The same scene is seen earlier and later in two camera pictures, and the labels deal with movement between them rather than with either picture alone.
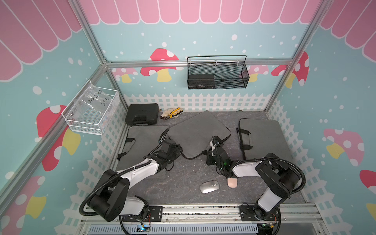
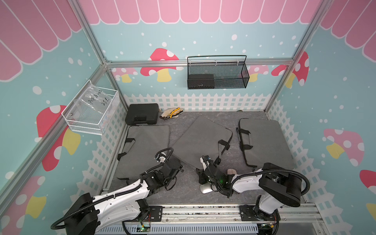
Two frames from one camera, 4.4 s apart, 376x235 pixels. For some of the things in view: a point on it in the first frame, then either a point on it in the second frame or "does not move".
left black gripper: x=178 y=151 → x=180 y=167
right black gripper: x=209 y=156 → x=201 y=176
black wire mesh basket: x=217 y=72 does not move
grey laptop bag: x=140 y=141 does not move
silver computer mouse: x=209 y=186 does not move
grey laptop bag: x=260 y=137 does not move
